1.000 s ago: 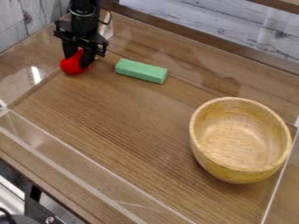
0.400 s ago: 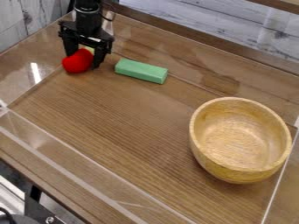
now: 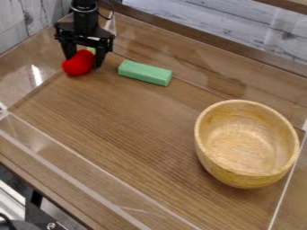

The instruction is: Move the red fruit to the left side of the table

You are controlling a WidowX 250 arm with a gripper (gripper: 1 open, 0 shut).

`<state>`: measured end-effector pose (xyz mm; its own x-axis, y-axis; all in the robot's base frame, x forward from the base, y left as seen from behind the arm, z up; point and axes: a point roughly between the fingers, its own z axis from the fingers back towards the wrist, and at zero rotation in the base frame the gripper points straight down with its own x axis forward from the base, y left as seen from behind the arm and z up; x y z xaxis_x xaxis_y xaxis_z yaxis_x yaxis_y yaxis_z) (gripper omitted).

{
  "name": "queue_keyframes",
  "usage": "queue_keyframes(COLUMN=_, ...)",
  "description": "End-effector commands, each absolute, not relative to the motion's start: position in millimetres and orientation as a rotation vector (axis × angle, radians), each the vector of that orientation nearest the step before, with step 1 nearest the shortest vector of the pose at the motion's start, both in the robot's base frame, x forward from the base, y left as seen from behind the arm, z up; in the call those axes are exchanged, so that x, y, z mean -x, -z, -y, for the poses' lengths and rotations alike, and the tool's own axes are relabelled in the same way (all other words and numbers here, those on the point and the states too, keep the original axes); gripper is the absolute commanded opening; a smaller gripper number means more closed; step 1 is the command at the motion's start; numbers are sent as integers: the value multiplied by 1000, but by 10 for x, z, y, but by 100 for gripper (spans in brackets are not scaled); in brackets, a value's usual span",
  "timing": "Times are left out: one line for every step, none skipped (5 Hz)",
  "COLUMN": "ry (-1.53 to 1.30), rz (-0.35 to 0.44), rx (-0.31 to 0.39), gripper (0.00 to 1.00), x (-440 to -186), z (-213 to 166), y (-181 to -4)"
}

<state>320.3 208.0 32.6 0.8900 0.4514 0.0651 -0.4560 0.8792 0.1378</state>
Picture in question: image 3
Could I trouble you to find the clear acrylic tray wall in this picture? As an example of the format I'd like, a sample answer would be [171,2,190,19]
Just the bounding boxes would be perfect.
[0,104,201,230]

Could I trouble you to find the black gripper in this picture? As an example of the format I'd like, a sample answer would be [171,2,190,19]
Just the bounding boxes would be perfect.
[54,3,115,68]

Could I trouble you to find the black table leg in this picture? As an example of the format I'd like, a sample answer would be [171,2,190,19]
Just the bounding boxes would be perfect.
[30,190,43,208]

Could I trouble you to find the red plush fruit green leaf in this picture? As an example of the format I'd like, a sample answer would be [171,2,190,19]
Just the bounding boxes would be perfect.
[62,49,95,76]

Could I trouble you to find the green rectangular block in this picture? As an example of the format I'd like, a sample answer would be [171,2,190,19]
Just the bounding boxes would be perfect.
[118,60,173,86]

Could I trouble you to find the black device bottom left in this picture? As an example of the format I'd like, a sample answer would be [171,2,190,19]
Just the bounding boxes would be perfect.
[0,202,69,230]

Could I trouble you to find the light wooden bowl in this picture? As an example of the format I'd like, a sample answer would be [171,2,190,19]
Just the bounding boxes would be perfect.
[194,100,301,189]

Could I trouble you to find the clear acrylic corner bracket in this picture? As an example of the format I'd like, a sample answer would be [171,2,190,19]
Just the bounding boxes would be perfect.
[99,11,117,39]

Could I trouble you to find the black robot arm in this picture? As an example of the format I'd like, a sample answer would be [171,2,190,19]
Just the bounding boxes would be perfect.
[54,0,115,68]

